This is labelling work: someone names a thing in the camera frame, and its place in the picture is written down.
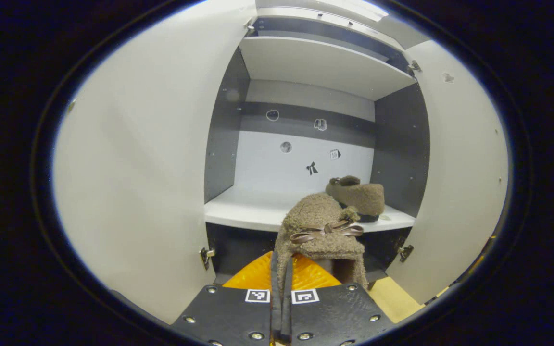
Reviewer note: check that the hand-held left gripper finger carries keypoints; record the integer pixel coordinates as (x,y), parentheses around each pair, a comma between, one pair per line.
(286,317)
(275,317)

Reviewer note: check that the brown fuzzy shoe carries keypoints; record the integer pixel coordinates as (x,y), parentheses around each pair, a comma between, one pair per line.
(315,216)
(358,197)

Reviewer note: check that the white cabinet door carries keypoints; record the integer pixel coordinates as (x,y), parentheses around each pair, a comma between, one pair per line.
(137,168)
(459,182)

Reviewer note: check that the white cabinet drawer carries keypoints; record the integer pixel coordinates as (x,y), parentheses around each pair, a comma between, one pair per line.
(286,11)

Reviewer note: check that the large ceiling light panel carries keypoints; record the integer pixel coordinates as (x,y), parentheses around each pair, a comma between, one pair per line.
(363,7)

